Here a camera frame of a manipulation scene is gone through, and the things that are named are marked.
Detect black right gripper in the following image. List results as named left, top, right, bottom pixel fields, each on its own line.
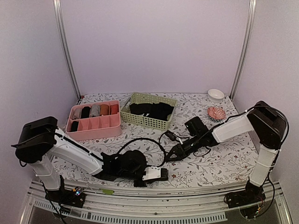
left=164, top=134, right=202, bottom=161

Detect dark green underwear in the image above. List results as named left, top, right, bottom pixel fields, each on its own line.
left=147, top=168, right=169, bottom=183

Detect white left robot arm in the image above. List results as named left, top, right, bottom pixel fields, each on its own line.
left=13, top=116, right=168, bottom=203

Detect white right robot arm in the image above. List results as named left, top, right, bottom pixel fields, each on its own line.
left=165, top=101, right=290, bottom=203

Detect orange rolled underwear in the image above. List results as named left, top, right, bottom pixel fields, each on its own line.
left=110, top=104, right=119, bottom=115

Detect black rolled underwear front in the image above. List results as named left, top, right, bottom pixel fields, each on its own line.
left=70, top=121, right=79, bottom=132

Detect black rolled underwear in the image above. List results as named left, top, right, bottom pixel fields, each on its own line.
left=70, top=121, right=79, bottom=132
left=80, top=106, right=91, bottom=119

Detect brown rolled underwear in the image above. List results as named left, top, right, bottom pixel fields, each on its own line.
left=100, top=104, right=110, bottom=116

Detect grey rolled underwear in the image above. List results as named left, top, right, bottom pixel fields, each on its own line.
left=90, top=105, right=100, bottom=118

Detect beige rolled underwear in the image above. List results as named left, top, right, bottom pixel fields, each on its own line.
left=71, top=107, right=82, bottom=120

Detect green tape piece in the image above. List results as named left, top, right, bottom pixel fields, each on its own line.
left=100, top=188, right=114, bottom=195

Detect black clothes in basket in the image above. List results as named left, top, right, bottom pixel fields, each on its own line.
left=129, top=102, right=174, bottom=121

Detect green plastic basket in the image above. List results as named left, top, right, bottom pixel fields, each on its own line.
left=121, top=92, right=178, bottom=131

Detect pink divided organizer box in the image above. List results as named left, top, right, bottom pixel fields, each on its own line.
left=65, top=100, right=122, bottom=141

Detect white ceramic bowl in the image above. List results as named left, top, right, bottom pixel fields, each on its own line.
left=207, top=89, right=225, bottom=103

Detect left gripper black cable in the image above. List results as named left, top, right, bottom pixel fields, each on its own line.
left=116, top=137, right=168, bottom=168

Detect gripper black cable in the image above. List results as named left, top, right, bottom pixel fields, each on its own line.
left=158, top=130, right=211, bottom=157
left=116, top=137, right=168, bottom=168

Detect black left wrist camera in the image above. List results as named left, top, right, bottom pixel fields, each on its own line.
left=118, top=150, right=147, bottom=175

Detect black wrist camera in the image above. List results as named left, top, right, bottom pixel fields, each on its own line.
left=118, top=150, right=147, bottom=175
left=185, top=116, right=208, bottom=136

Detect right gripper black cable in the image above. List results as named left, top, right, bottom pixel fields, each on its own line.
left=158, top=130, right=211, bottom=157

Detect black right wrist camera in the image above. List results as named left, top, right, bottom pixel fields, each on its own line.
left=185, top=116, right=208, bottom=136

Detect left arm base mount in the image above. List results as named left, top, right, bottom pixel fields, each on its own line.
left=45, top=175, right=86, bottom=208

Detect aluminium front rail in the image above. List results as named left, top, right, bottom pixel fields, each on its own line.
left=22, top=179, right=292, bottom=224

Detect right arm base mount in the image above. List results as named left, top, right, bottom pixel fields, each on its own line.
left=223, top=179, right=266, bottom=208

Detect left aluminium frame post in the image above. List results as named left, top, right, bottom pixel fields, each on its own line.
left=53, top=0, right=81, bottom=99

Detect aluminium frame post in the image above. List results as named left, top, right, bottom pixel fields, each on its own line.
left=53, top=0, right=81, bottom=99
left=229, top=0, right=257, bottom=101

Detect right aluminium frame post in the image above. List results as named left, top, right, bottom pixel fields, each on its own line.
left=229, top=0, right=257, bottom=101

